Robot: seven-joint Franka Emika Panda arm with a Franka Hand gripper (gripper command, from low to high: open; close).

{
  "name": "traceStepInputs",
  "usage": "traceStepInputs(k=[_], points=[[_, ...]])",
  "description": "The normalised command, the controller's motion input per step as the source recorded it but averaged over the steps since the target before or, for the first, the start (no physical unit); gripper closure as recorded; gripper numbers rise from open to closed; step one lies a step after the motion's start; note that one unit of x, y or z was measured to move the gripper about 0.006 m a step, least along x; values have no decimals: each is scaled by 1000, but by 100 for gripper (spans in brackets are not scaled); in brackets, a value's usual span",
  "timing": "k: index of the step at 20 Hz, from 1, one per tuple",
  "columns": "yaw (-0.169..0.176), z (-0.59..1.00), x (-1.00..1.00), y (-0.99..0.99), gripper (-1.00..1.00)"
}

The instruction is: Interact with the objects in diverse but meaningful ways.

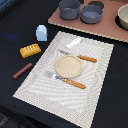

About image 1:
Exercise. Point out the white and blue toy fish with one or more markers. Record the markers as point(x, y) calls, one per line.
point(74, 42)

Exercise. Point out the yellow toy bread loaf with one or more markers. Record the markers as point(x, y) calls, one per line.
point(30, 50)

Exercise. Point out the brown toy sausage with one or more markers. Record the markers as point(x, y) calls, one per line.
point(22, 71)

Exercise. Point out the light blue milk carton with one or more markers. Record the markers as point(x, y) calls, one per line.
point(41, 33)

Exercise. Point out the round beige plate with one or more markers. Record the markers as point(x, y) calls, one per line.
point(69, 66)

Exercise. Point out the woven beige placemat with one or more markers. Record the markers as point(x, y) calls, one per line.
point(66, 101)

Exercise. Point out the tall grey pot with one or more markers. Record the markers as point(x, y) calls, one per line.
point(69, 9)

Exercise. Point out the low grey pot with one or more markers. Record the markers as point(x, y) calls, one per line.
point(91, 14)

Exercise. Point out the beige bowl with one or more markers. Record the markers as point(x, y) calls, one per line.
point(123, 16)

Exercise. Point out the fork with wooden handle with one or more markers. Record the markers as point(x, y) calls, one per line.
point(66, 80)

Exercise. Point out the knife with wooden handle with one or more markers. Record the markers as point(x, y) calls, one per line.
point(80, 56)

